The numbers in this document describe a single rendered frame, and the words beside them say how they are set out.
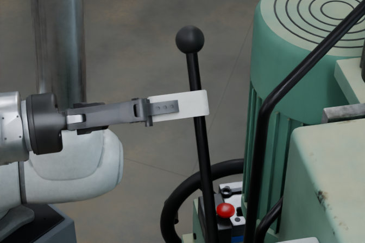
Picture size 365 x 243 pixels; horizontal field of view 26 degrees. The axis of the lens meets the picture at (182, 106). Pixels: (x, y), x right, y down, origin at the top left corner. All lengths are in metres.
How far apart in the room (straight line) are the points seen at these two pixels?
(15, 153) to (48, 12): 0.56
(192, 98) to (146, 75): 2.26
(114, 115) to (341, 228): 0.38
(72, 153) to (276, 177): 0.77
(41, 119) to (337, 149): 0.41
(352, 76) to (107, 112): 0.30
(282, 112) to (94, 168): 0.86
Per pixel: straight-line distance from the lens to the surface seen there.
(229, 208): 1.28
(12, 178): 1.67
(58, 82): 1.55
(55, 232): 1.82
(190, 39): 0.93
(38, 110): 0.96
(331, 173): 0.64
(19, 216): 1.83
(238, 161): 1.45
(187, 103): 0.93
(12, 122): 0.95
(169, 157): 2.83
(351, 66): 0.75
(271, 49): 0.82
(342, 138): 0.68
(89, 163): 1.65
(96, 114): 0.92
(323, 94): 0.81
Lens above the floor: 1.97
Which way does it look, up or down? 40 degrees down
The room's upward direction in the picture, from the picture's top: straight up
